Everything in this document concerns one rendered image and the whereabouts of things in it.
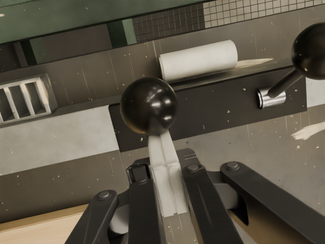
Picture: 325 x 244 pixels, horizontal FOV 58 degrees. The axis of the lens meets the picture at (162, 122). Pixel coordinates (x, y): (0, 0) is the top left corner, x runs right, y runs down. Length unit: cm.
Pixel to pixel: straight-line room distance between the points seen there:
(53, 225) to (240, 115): 25
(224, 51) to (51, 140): 20
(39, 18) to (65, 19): 3
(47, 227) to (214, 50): 28
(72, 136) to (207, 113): 14
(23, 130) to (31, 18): 14
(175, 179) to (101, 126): 17
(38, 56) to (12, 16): 144
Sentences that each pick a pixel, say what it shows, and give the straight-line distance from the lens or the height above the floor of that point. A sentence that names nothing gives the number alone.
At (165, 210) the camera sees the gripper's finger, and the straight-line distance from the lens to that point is 16.
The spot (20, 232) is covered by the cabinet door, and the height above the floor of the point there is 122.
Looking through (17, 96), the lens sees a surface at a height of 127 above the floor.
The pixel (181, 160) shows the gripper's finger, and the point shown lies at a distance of 17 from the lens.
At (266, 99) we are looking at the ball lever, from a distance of 30.
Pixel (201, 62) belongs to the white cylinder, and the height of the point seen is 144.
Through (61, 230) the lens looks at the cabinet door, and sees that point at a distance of 40.
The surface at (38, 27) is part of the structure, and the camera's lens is 40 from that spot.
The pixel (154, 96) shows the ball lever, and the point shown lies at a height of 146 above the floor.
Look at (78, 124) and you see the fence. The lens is 31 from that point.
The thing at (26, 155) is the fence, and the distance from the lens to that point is 33.
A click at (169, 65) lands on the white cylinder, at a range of 30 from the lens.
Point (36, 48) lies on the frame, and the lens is 184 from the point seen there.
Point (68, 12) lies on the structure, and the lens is 39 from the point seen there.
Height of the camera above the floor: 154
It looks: 27 degrees down
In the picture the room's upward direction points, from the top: 88 degrees clockwise
